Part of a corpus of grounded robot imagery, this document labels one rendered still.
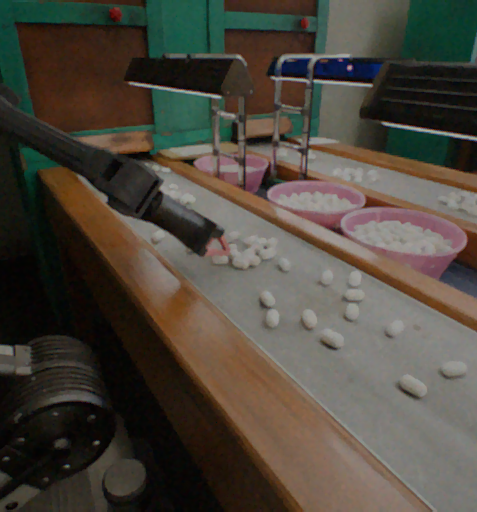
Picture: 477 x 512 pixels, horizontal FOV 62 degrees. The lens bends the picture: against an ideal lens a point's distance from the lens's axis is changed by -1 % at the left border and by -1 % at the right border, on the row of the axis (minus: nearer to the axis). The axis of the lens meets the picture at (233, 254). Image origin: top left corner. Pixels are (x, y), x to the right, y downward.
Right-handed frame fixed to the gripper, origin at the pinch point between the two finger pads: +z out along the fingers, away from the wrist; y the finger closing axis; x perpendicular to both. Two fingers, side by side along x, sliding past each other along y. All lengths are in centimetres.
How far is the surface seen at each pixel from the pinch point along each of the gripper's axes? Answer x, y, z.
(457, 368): -4.3, -44.9, 6.1
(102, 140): -7, 85, -5
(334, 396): 7.0, -38.5, -4.6
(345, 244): -14.6, -11.6, 16.6
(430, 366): -2.7, -41.9, 6.7
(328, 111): -136, 188, 168
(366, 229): -22.7, -4.1, 30.4
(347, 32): -189, 189, 141
